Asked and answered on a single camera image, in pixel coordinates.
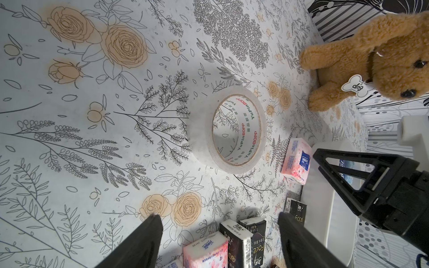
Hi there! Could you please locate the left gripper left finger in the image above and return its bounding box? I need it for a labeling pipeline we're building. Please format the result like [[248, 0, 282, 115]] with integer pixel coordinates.
[[96, 214, 163, 268]]

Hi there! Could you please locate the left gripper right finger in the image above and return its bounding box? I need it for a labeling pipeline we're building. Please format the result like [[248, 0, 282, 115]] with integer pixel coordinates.
[[278, 212, 345, 268]]

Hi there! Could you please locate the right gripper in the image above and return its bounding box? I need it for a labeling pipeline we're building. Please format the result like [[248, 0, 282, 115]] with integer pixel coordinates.
[[313, 149, 429, 254]]

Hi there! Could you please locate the blue Tempo tissue pack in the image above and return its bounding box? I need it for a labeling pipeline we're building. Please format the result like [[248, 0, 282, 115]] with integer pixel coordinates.
[[338, 159, 356, 185]]

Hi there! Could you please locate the pink Tempo tissue pack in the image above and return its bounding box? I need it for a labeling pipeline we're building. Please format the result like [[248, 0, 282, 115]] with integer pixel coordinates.
[[280, 138, 313, 185]]

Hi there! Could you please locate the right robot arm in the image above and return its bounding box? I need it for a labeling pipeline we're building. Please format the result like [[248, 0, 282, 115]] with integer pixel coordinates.
[[313, 116, 429, 253]]

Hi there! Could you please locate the white storage box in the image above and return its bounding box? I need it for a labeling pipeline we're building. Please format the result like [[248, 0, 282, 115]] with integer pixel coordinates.
[[301, 159, 359, 267]]

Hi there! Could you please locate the black Face pack right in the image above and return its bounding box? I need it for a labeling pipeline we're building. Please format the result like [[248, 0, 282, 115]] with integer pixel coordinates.
[[284, 197, 307, 225]]

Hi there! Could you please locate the black Face tissue pack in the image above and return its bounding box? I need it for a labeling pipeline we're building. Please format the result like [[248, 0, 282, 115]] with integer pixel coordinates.
[[239, 217, 267, 268]]

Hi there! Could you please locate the black tissue pack upright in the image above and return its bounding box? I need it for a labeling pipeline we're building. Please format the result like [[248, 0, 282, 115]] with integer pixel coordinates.
[[219, 220, 252, 268]]

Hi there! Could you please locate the pink tissue pack middle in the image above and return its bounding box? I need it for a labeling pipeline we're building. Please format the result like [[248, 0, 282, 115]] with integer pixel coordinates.
[[183, 231, 229, 268]]

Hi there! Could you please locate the brown plush dog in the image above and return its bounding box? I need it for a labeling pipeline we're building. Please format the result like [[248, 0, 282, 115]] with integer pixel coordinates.
[[300, 11, 429, 112]]

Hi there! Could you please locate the clear tape roll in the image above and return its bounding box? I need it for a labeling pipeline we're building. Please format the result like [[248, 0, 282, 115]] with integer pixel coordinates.
[[187, 86, 267, 174]]

